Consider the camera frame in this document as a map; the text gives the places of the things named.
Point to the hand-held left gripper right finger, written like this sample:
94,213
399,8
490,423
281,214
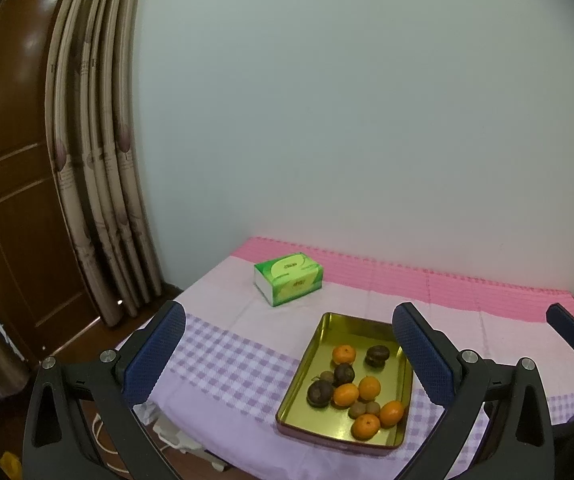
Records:
422,360

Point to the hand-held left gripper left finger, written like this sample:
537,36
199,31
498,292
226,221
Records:
154,355

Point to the dark chestnut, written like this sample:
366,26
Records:
376,356
320,393

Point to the orange mandarin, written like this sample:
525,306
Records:
343,354
369,388
365,426
345,394
391,413

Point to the brown longan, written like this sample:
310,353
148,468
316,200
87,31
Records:
371,407
326,376

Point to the gold metal tin tray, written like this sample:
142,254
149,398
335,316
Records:
352,330

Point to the dark brown mangosteen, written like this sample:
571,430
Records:
344,374

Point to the small greenish fruit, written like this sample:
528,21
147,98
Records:
357,410

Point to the white power strip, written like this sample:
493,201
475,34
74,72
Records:
172,435

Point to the pink and purple checked tablecloth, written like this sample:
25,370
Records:
247,360

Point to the green tissue box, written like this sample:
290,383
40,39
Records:
292,277

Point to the small yellow plastic thing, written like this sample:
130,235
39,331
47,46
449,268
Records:
11,465

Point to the beige patterned curtain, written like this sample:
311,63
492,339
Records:
97,160

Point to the brown wooden door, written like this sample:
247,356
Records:
17,135

